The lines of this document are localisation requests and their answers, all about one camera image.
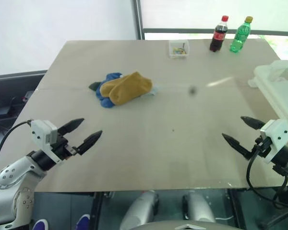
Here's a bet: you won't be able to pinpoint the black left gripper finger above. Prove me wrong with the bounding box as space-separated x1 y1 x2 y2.
72 130 103 156
57 118 85 138

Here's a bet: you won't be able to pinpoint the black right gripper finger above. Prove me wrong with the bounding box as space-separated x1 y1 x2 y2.
221 133 257 161
240 116 266 130

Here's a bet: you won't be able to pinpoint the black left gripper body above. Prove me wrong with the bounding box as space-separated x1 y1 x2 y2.
50 136 78 162

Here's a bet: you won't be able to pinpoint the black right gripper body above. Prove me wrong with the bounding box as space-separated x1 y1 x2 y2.
252 135 272 158

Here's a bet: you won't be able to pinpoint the white plastic bin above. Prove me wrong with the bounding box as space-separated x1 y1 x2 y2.
253 62 288 144

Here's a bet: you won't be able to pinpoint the small clear plastic container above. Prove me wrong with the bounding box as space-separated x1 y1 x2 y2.
168 39 191 59

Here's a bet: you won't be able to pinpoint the dark green sock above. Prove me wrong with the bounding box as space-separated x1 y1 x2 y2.
88 81 102 92

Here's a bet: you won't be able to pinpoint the mustard yellow sock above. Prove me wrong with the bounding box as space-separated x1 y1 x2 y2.
109 75 153 105
100 71 144 99

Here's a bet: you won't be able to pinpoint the black equipment with red part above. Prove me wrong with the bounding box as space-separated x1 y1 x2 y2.
0 69 48 133

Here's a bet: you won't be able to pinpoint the silver robot leg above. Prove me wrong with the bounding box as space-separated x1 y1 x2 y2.
119 190 159 230
181 191 217 224

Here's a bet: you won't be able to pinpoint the purple shoe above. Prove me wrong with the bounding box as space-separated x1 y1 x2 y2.
77 214 91 230
35 218 49 230

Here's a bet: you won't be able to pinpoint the light blue sock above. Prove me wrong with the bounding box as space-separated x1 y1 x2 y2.
142 86 160 97

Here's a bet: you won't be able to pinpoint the green soda bottle yellow cap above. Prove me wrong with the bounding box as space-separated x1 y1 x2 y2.
229 16 254 54

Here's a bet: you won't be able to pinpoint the cola bottle red cap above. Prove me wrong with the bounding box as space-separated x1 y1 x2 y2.
209 15 229 52

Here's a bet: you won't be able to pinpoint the dark rounded robot torso part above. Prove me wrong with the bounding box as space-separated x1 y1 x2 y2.
136 220 235 230

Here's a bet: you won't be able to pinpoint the small colourful clips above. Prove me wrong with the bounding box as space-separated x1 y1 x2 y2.
172 43 187 56

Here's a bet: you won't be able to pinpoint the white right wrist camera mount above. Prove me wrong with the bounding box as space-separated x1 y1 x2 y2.
259 118 288 165

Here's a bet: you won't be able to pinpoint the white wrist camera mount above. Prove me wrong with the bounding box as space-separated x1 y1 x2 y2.
259 118 288 165
30 119 64 166

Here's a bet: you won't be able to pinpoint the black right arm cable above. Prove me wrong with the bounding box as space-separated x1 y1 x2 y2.
246 140 288 209

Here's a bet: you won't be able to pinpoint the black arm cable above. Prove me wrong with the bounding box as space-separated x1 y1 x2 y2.
0 120 34 192
246 140 288 209

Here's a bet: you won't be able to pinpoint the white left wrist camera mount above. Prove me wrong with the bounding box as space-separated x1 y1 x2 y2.
30 119 64 166

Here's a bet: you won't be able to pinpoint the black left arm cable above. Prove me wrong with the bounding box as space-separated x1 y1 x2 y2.
0 120 34 192

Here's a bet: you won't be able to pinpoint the black table frame leg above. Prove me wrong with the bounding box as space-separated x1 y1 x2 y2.
227 188 245 230
90 191 115 230

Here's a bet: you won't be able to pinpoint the grey window frame rail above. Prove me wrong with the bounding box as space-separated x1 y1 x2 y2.
143 27 288 37

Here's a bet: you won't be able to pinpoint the grey window frame post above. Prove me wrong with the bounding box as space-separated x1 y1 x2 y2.
131 0 146 41

